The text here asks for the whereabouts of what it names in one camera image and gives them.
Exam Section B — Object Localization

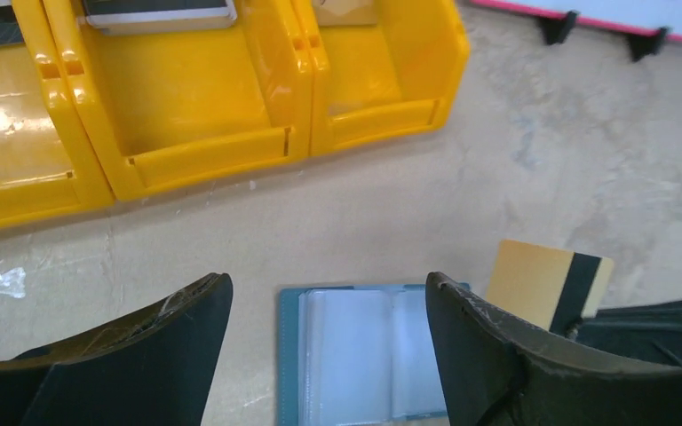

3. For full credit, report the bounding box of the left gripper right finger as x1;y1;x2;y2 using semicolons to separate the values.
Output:
425;272;682;425

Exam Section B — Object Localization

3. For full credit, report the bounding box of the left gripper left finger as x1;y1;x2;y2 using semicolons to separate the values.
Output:
0;273;234;425

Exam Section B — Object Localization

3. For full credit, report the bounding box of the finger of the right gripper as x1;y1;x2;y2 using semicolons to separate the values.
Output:
564;296;682;383

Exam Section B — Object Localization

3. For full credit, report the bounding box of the gold magnetic stripe card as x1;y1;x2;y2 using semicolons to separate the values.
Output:
486;240;615;335

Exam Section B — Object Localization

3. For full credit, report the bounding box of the blue card holder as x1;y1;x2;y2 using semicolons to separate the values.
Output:
276;284;447;425

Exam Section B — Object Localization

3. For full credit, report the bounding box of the silver card in bin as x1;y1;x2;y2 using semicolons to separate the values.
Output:
83;0;237;36

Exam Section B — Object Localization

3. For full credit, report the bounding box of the left yellow bin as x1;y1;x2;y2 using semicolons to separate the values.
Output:
0;1;115;229

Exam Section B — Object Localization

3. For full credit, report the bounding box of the yellow bin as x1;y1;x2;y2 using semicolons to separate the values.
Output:
12;1;312;200
291;1;470;156
0;1;115;229

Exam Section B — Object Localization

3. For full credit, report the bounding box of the middle yellow bin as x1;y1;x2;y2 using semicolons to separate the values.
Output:
12;1;312;200

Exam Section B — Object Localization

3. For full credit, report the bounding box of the right whiteboard stand foot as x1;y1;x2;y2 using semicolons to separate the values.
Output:
625;27;670;62

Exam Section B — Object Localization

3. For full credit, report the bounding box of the whiteboard stand foot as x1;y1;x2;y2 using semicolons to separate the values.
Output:
625;27;670;62
535;11;579;46

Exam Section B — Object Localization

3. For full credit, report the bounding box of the pink framed whiteboard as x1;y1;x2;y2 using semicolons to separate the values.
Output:
476;0;682;42

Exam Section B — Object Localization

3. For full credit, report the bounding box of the right yellow bin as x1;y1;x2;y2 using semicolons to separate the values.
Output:
291;1;470;156

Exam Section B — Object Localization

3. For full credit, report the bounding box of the left whiteboard stand foot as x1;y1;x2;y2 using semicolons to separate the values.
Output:
535;11;579;46

